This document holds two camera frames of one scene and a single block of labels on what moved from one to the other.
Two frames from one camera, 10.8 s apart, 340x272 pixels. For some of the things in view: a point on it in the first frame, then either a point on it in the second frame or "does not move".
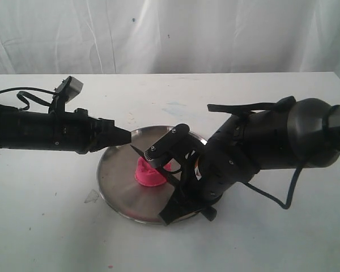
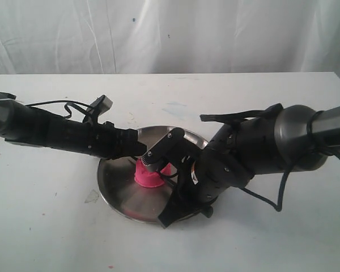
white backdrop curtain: x=143 y=37 does not move
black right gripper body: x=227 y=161 does not move
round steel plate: x=118 y=185 does not move
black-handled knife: x=155 y=150 -> x=173 y=181
